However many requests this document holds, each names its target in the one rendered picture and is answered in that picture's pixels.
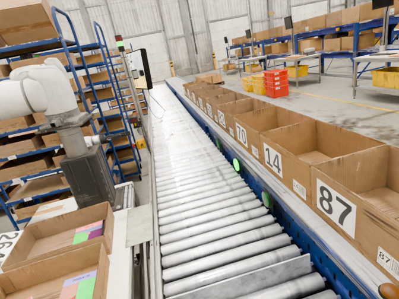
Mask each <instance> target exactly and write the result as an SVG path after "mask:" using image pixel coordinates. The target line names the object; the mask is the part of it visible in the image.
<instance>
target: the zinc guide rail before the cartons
mask: <svg viewBox="0 0 399 299"><path fill-rule="evenodd" d="M165 80H166V81H167V82H168V83H169V84H170V85H171V86H172V87H173V88H174V89H175V90H176V91H177V92H178V94H179V95H180V96H181V97H182V98H183V99H184V100H185V101H186V102H187V103H188V104H189V105H190V106H191V107H192V108H193V109H194V110H195V111H196V112H197V113H198V114H199V115H200V116H201V117H202V118H203V119H204V120H205V121H206V122H207V123H208V124H209V125H210V126H211V127H212V128H213V129H214V130H215V131H216V132H217V133H218V134H219V135H220V136H221V137H222V138H223V139H224V140H225V141H226V142H227V143H228V145H229V146H230V147H231V148H232V149H233V150H234V151H235V152H236V153H237V154H238V155H239V156H240V157H241V158H242V159H243V160H244V161H245V162H246V163H247V164H248V165H249V166H250V167H251V168H252V169H253V170H254V172H256V174H257V175H259V177H260V178H262V179H263V181H264V182H266V184H267V185H269V187H270V188H272V190H273V191H275V193H276V194H278V195H279V197H280V198H281V199H282V200H283V201H284V202H285V203H286V204H287V205H288V206H289V207H290V208H291V209H292V210H293V211H294V212H295V213H296V214H297V215H298V216H299V217H300V218H301V219H302V220H303V221H304V223H305V224H306V225H307V226H308V227H309V228H310V229H311V230H312V231H313V232H314V233H315V234H316V235H317V236H318V237H319V238H320V239H321V240H322V241H323V242H324V243H325V244H326V245H327V246H328V247H329V248H330V249H331V250H332V251H333V252H334V253H335V254H336V255H337V256H338V257H339V258H340V259H341V260H342V261H343V262H344V263H345V264H346V265H347V266H348V267H349V268H350V269H351V270H352V271H353V272H354V274H355V275H356V276H357V277H358V278H359V279H360V280H361V281H362V282H363V283H364V284H365V285H366V286H367V287H368V288H369V289H370V290H371V291H372V292H373V293H374V294H375V295H376V296H377V297H378V298H379V299H383V298H382V297H381V296H380V295H379V293H378V287H379V285H381V284H383V283H386V282H389V283H392V282H391V281H390V280H389V279H388V278H387V277H386V276H385V275H384V274H382V273H381V272H380V271H379V270H378V269H377V268H376V267H374V265H373V264H371V263H370V262H369V261H368V260H367V259H366V258H364V257H363V256H362V255H361V254H360V253H359V252H358V251H357V250H356V249H355V248H354V247H352V246H351V245H350V244H349V243H348V242H347V241H345V239H343V238H342V236H340V235H339V234H338V233H337V232H336V231H335V230H333V229H332V228H331V227H330V226H329V225H328V224H327V223H326V222H325V221H324V220H322V219H321V218H320V217H319V216H318V215H317V214H316V213H314V211H313V210H311V209H310V208H309V207H308V206H307V205H306V204H305V203H303V202H302V201H301V200H300V199H299V198H298V197H297V196H296V195H295V194H294V193H293V192H291V191H290V190H289V189H288V188H287V187H286V186H285V185H284V184H282V182H281V181H279V180H278V179H277V178H276V177H275V176H273V175H272V174H271V173H270V172H269V171H268V170H267V169H266V168H265V167H264V166H263V165H262V164H260V163H259V162H258V161H257V160H256V159H254V157H253V156H251V155H250V154H249V153H248V152H247V151H246V150H245V149H244V148H242V147H241V146H240V145H239V144H238V143H237V142H236V141H235V140H234V139H233V138H232V137H230V136H229V135H228V134H227V133H226V132H225V131H224V130H222V128H221V127H219V126H218V125H217V124H216V123H215V122H214V121H213V120H211V119H210V118H209V117H208V116H207V115H206V114H205V113H204V112H203V111H202V110H200V109H199V108H198V107H197V106H196V105H195V104H194V103H193V102H192V101H190V99H188V98H187V97H186V96H185V95H184V94H183V93H181V92H180V91H179V90H178V89H177V88H176V87H175V86H174V85H173V84H172V83H171V82H169V81H168V80H167V79H166V78H165ZM392 284H393V283H392Z"/></svg>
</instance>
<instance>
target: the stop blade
mask: <svg viewBox="0 0 399 299"><path fill-rule="evenodd" d="M309 274H311V262H310V254H309V253H308V254H305V255H302V256H298V257H295V258H292V259H289V260H285V261H283V262H280V263H276V264H274V265H270V266H267V267H264V268H261V269H257V270H255V271H252V272H248V273H245V274H242V275H239V276H235V277H232V278H229V279H226V280H224V281H220V282H216V283H214V284H211V285H207V286H204V287H201V288H197V289H195V290H192V291H188V292H185V293H182V294H179V295H176V296H173V297H169V298H166V299H235V298H238V297H241V296H244V295H247V294H250V293H253V292H256V291H259V290H263V289H265V288H269V287H272V286H275V285H278V284H281V283H284V282H287V281H290V280H292V279H296V278H299V277H301V276H305V275H309Z"/></svg>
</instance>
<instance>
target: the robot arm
mask: <svg viewBox="0 0 399 299"><path fill-rule="evenodd" d="M9 78H10V80H4V81H1V82H0V120H7V119H13V118H17V117H22V116H26V115H29V114H32V113H37V112H43V113H44V114H45V118H46V121H47V122H46V123H45V124H44V125H42V126H40V127H39V128H40V130H45V129H49V128H56V127H59V126H65V125H73V124H76V123H79V121H80V120H81V119H83V118H84V117H86V116H87V115H88V112H80V110H79V108H78V105H77V101H76V98H75V95H74V92H73V90H72V87H71V84H70V81H69V77H68V74H67V72H66V70H65V68H64V66H63V64H61V62H60V61H59V60H58V59H57V58H47V59H46V60H45V61H44V64H41V65H29V66H24V67H21V68H17V69H15V70H13V71H12V72H11V73H10V75H9ZM130 134H131V133H130V131H127V132H123V133H122V132H121V133H114V134H110V135H108V136H105V135H104V134H103V135H95V136H85V137H84V139H85V142H86V144H87V147H90V146H93V145H97V144H99V145H100V146H101V145H102V144H106V143H107V141H112V140H114V139H118V138H122V137H123V136H128V135H130Z"/></svg>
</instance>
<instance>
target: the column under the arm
mask: <svg viewBox="0 0 399 299"><path fill-rule="evenodd" d="M59 165H60V167H61V169H62V171H63V174H64V176H65V178H66V180H67V183H68V184H69V188H70V189H71V192H72V194H73V197H74V199H75V201H76V203H77V206H78V208H77V210H78V209H81V208H85V207H88V206H92V205H95V204H98V203H102V202H106V201H109V203H110V206H111V209H112V211H113V212H115V211H119V210H122V203H123V196H124V187H119V188H116V189H115V186H114V184H113V180H112V178H111V175H110V173H109V169H108V167H107V164H106V161H105V158H104V156H103V153H102V149H101V147H100V145H99V144H97V145H93V146H90V147H88V152H87V153H85V154H83V155H79V156H77V157H68V156H67V154H65V156H64V157H63V159H62V160H61V161H60V162H59Z"/></svg>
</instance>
